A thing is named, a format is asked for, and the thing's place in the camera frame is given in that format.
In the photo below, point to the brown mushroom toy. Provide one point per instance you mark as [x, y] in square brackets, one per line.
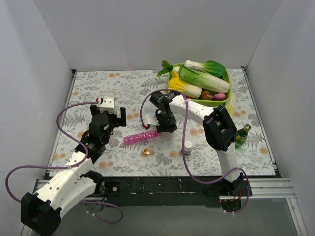
[205, 95]

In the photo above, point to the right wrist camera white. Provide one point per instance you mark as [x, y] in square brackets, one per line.
[150, 120]

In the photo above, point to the black front table rail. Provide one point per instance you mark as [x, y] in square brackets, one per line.
[171, 191]

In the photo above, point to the green glass bottle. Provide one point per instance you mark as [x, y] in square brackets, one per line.
[241, 136]

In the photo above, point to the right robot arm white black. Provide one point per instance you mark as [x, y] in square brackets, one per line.
[219, 128]

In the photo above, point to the floral table mat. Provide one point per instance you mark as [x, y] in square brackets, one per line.
[129, 89]

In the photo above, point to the gold bottle cap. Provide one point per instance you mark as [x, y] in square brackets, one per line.
[146, 151]

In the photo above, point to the leafy green herb toy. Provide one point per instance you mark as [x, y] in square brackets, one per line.
[166, 68]

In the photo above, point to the green napa cabbage toy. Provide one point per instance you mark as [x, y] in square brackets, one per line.
[203, 80]

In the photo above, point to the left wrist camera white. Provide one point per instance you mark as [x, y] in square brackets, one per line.
[106, 104]

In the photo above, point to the celery stalk toy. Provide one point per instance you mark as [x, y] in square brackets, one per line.
[230, 104]

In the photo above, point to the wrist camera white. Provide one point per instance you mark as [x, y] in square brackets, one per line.
[106, 104]
[150, 120]

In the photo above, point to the green plastic tray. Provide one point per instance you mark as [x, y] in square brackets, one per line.
[209, 103]

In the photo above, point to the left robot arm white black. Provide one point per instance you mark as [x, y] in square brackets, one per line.
[43, 210]

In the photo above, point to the purple onion toy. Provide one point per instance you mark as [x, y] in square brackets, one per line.
[219, 97]

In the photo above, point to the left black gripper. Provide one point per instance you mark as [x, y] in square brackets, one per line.
[108, 115]

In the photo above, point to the pink weekly pill organizer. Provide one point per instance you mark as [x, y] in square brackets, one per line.
[131, 139]

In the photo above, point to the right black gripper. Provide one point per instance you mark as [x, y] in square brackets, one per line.
[166, 126]

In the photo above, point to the yellow napa cabbage toy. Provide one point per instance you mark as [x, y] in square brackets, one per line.
[186, 88]

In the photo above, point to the bok choy toy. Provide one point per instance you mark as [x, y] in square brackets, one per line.
[211, 67]

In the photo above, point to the white bottle blue label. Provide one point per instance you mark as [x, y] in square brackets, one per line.
[188, 146]

